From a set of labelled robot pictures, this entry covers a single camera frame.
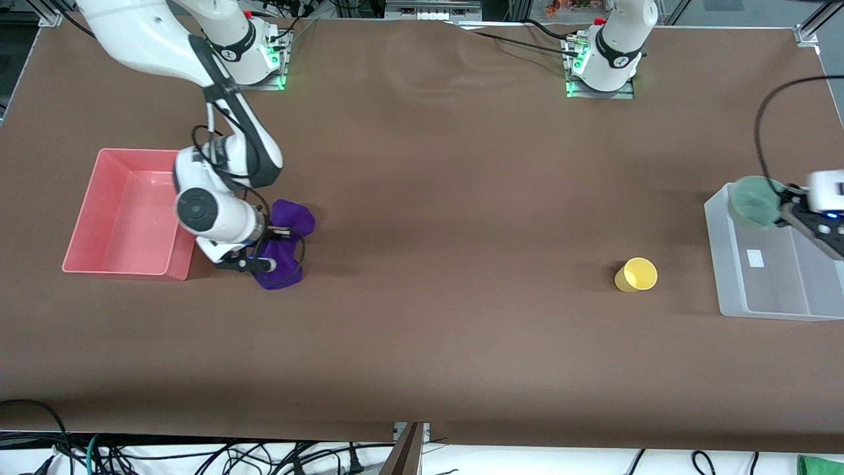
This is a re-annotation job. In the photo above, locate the green object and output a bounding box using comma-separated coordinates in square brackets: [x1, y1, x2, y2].
[797, 454, 844, 475]

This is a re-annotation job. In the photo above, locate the green cable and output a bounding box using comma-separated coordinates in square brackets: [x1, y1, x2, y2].
[86, 434, 109, 475]

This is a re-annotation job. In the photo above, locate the brown angled strut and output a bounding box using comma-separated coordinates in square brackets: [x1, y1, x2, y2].
[381, 422, 426, 475]

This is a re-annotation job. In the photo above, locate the green bowl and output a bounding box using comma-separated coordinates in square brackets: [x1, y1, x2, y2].
[732, 175, 787, 230]

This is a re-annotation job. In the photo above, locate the black looped cable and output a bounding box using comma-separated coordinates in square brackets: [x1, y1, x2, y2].
[0, 399, 70, 475]

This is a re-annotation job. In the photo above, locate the yellow cup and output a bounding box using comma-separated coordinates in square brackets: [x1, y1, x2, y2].
[614, 257, 659, 293]

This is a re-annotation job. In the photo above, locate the pink plastic bin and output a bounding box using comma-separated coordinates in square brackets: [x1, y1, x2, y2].
[61, 148, 198, 282]

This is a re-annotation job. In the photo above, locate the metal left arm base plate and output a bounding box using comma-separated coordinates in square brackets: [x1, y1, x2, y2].
[560, 36, 637, 100]

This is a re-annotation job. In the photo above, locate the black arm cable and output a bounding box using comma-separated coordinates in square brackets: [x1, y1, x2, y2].
[191, 99, 308, 288]
[754, 76, 844, 192]

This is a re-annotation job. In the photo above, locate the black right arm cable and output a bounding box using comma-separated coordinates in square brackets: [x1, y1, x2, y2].
[191, 99, 308, 288]

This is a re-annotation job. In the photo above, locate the grey power strip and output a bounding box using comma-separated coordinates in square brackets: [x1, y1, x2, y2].
[384, 0, 483, 20]

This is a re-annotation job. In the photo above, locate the brown table cover sheet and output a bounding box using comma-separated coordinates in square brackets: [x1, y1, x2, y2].
[0, 12, 844, 456]

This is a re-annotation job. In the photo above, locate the purple cloth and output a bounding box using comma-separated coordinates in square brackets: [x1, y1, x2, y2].
[253, 198, 316, 291]

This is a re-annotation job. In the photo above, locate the translucent plastic bin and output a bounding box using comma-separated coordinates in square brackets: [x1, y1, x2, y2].
[704, 183, 844, 322]

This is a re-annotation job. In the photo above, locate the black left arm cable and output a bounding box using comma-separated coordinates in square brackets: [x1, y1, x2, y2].
[754, 76, 844, 192]

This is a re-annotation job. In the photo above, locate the black cable on table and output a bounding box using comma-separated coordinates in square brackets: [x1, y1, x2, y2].
[448, 18, 581, 57]

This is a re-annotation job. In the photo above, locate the aluminium frame post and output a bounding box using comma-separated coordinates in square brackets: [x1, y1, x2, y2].
[795, 0, 844, 47]
[36, 0, 67, 27]

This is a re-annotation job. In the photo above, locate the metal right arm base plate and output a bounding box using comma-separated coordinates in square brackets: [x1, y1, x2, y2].
[218, 26, 291, 91]

